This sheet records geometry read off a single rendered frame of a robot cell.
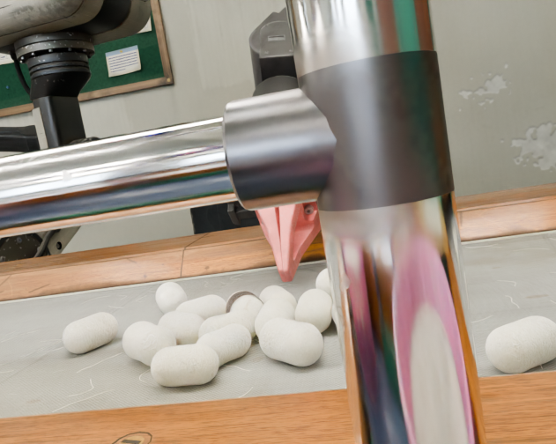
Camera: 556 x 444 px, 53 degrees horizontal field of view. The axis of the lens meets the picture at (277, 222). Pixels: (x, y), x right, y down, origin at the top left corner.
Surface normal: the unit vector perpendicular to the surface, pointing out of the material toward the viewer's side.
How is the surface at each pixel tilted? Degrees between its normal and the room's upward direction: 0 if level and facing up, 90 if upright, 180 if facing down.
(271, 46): 45
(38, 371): 0
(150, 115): 90
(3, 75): 90
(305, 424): 0
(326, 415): 0
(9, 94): 90
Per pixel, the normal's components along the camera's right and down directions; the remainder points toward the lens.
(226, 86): -0.14, 0.15
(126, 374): -0.17, -0.98
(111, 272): -0.23, -0.58
